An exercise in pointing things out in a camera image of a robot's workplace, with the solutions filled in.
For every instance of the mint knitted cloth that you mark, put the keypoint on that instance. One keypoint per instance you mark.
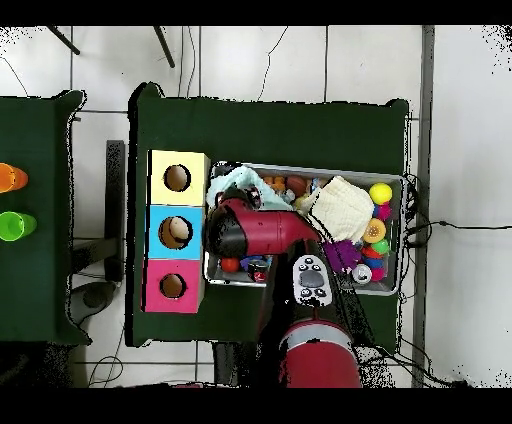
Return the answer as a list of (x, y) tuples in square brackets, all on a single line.
[(248, 178)]

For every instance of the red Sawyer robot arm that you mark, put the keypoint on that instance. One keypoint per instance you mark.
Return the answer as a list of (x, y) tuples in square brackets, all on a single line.
[(272, 232)]

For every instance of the wooden box with three holes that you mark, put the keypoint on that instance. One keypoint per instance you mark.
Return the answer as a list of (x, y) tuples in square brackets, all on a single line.
[(196, 192)]

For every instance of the brown toy football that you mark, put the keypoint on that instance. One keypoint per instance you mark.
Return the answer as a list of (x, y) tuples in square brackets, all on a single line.
[(296, 185)]

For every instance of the red ball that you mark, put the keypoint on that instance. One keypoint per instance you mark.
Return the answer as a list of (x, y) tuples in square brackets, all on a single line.
[(230, 264)]

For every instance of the cream knitted cloth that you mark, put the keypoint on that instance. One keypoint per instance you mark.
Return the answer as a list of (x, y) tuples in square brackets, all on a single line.
[(344, 208)]

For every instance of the purple spiky ball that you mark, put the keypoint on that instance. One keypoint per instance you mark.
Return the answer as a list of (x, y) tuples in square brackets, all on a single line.
[(344, 256)]

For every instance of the yellow ball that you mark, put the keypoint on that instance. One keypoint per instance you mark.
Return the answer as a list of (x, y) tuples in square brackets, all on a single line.
[(380, 193)]

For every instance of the black tripod leg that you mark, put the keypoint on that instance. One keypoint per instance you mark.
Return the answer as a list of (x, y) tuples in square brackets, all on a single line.
[(64, 40), (164, 47)]

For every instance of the dark green side table cloth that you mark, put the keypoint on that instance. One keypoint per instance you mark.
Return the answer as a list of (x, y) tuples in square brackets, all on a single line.
[(32, 280)]

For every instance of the green plastic cup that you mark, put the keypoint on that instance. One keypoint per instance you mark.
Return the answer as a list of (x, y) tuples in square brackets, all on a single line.
[(16, 226)]

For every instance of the orange plastic cup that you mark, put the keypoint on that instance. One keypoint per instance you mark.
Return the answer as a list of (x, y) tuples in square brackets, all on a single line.
[(11, 178)]

